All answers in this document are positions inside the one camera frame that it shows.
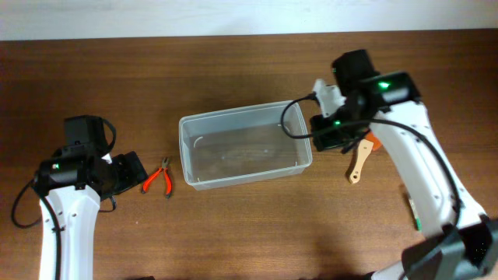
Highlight screwdriver set clear case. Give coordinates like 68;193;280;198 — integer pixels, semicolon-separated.
406;195;421;231

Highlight red handled pliers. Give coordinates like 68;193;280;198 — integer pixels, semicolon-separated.
140;156;174;200

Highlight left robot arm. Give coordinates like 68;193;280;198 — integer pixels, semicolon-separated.
33;115;148;279

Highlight left black cable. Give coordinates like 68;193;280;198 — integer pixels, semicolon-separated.
10;116;117;280

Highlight orange scraper wooden handle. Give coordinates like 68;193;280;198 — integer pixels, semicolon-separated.
348;132;381;184

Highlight clear plastic container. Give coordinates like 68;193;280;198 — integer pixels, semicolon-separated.
179;100;313;191

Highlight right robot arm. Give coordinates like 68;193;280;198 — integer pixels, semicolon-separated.
310;50;497;279

